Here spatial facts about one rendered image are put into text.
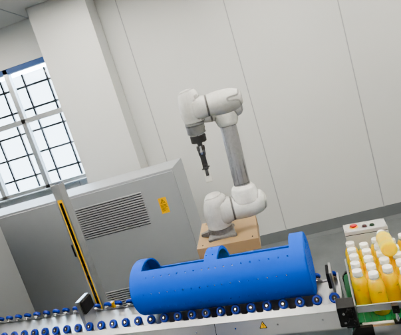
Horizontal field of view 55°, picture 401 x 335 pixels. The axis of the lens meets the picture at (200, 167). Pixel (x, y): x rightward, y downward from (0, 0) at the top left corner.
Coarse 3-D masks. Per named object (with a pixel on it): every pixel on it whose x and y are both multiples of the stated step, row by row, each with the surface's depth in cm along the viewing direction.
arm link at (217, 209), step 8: (216, 192) 240; (208, 200) 235; (216, 200) 234; (224, 200) 236; (208, 208) 235; (216, 208) 233; (224, 208) 234; (208, 216) 237; (216, 216) 234; (224, 216) 234; (232, 216) 235; (208, 224) 240; (216, 224) 236; (224, 224) 237
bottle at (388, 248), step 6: (378, 234) 173; (384, 234) 170; (378, 240) 169; (384, 240) 165; (390, 240) 164; (378, 246) 169; (384, 246) 162; (390, 246) 162; (396, 246) 162; (384, 252) 163; (390, 252) 163; (396, 252) 162
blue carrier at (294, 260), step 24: (144, 264) 208; (192, 264) 183; (216, 264) 178; (240, 264) 173; (264, 264) 169; (288, 264) 165; (312, 264) 182; (144, 288) 187; (168, 288) 183; (192, 288) 179; (216, 288) 176; (240, 288) 172; (264, 288) 169; (288, 288) 167; (312, 288) 165; (144, 312) 192; (168, 312) 193
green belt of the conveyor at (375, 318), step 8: (344, 280) 191; (352, 288) 179; (360, 312) 161; (368, 312) 160; (392, 312) 156; (400, 312) 154; (360, 320) 157; (368, 320) 155; (376, 320) 154; (352, 328) 157
